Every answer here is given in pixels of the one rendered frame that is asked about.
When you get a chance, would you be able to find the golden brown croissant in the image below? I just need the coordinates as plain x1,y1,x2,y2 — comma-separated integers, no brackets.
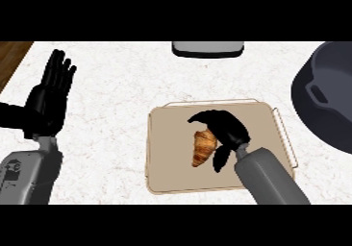
191,128,220,168

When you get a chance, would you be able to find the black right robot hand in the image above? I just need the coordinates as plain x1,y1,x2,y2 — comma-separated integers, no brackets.
186,110,253,174

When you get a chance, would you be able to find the dark grey pot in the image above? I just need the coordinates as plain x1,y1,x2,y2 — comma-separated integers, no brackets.
290,41,352,157

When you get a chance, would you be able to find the beige square tray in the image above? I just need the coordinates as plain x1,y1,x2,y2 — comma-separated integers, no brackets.
145,98,299,195

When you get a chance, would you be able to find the grey and black appliance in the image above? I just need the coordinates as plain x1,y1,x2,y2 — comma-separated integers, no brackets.
170,41,246,60

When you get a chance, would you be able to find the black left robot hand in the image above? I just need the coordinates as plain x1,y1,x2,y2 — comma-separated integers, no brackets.
0,49,78,140

